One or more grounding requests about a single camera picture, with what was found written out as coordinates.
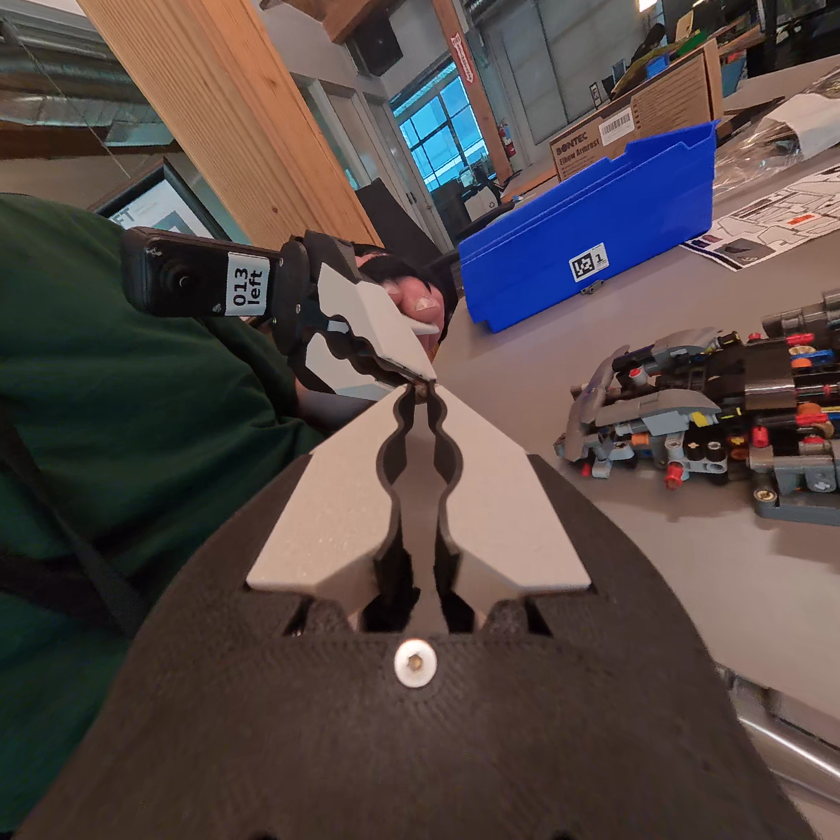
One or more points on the small dark lego clip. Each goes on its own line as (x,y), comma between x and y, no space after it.
(592,287)

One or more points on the person's left hand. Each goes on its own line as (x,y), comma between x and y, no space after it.
(423,303)

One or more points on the printed instruction sheet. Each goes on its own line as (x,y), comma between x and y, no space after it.
(774,216)

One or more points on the clear plastic bag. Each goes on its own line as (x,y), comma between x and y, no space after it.
(741,167)

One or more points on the red fire extinguisher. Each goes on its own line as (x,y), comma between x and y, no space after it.
(505,139)

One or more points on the computer monitor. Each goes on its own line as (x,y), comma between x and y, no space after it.
(164,203)

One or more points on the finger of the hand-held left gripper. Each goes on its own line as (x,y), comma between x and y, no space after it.
(374,315)
(334,367)

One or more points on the red hanging banner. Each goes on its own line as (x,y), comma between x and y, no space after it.
(462,58)

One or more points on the blue plastic bin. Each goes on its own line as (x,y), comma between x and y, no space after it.
(558,223)

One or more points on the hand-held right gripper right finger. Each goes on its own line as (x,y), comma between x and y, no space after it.
(518,525)

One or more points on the thin tan lego piece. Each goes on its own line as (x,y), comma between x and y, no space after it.
(420,391)

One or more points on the black wall speaker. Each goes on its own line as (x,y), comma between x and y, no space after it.
(377,38)

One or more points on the white paper bag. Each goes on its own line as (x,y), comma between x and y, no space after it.
(810,121)

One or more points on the narrow wooden beam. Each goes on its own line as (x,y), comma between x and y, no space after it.
(479,98)

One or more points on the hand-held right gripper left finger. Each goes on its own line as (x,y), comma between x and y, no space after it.
(321,525)

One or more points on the grey lego car model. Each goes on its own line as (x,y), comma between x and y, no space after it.
(754,387)

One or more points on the brown cardboard box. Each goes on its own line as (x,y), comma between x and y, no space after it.
(663,98)

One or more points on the metal air duct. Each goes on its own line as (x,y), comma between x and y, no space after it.
(65,105)

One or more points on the wide wooden beam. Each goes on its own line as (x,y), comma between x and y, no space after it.
(229,98)

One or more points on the large paned window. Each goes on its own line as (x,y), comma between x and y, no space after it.
(436,131)

